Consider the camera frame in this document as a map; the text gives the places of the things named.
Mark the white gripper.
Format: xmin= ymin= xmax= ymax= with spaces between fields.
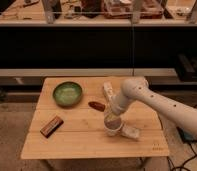
xmin=104 ymin=93 xmax=128 ymax=122

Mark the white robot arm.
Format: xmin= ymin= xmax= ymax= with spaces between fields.
xmin=104 ymin=77 xmax=197 ymax=140

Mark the green ceramic bowl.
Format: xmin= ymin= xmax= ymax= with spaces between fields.
xmin=53 ymin=81 xmax=83 ymax=107

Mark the dark red oblong object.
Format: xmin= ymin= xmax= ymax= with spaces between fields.
xmin=88 ymin=101 xmax=106 ymax=112

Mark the white cream bottle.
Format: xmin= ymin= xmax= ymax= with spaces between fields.
xmin=103 ymin=82 xmax=114 ymax=101

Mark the light wooden table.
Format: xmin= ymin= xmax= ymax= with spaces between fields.
xmin=21 ymin=77 xmax=169 ymax=159

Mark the brown chocolate bar box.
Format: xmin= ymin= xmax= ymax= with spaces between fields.
xmin=40 ymin=116 xmax=64 ymax=138

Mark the background shelf bench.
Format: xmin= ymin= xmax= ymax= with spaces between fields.
xmin=0 ymin=0 xmax=197 ymax=77

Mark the black cable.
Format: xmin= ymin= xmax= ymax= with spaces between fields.
xmin=167 ymin=141 xmax=197 ymax=171

